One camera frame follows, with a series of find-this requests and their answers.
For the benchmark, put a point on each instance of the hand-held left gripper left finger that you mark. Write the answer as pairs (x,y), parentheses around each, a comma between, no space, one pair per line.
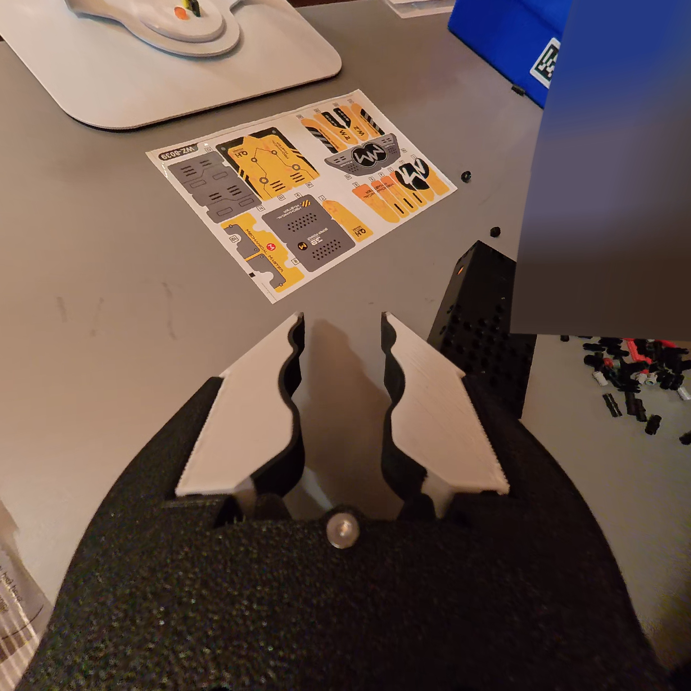
(243,421)

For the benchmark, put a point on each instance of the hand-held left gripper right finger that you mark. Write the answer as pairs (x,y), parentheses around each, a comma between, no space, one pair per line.
(442,421)

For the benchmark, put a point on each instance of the pile of small plastic pins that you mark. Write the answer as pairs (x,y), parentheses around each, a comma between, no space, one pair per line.
(631,372)

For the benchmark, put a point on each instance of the blue plastic bin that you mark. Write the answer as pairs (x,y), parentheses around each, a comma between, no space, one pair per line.
(486,32)

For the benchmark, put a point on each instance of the black perforated plastic box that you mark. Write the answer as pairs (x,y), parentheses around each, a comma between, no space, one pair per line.
(475,324)

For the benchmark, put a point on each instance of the yellow grey sticker sheet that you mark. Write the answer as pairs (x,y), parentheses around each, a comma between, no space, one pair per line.
(302,194)

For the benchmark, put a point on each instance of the clear bag of yellow parts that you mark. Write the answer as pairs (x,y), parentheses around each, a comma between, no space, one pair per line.
(16,594)

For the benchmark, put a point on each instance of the white book stand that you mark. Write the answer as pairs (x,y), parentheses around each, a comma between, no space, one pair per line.
(108,75)

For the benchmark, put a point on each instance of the clear plastic sleeve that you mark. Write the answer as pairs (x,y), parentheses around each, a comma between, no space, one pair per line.
(421,6)

